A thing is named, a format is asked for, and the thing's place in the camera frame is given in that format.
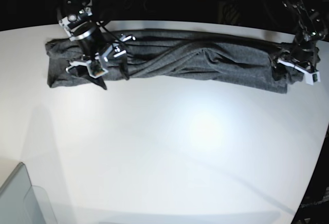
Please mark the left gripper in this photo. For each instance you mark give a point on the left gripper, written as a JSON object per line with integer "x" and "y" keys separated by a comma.
{"x": 303, "y": 55}

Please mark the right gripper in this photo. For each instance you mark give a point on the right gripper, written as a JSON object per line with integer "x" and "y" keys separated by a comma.
{"x": 95, "y": 46}

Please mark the grey t-shirt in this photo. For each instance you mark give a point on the grey t-shirt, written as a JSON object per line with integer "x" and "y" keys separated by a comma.
{"x": 181, "y": 54}

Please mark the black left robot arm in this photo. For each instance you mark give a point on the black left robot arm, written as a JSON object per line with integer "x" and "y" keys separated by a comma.
{"x": 312, "y": 24}

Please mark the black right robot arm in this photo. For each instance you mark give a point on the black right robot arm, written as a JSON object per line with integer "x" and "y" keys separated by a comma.
{"x": 76, "y": 18}

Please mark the grey tray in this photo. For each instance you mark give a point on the grey tray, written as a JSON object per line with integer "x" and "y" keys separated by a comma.
{"x": 22, "y": 202}

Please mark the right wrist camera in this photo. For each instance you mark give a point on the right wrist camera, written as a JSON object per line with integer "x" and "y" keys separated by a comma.
{"x": 95, "y": 69}

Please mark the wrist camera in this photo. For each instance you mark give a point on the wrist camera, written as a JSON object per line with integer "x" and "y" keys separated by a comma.
{"x": 312, "y": 77}
{"x": 95, "y": 69}

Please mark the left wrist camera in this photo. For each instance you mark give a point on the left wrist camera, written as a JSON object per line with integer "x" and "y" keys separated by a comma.
{"x": 312, "y": 77}

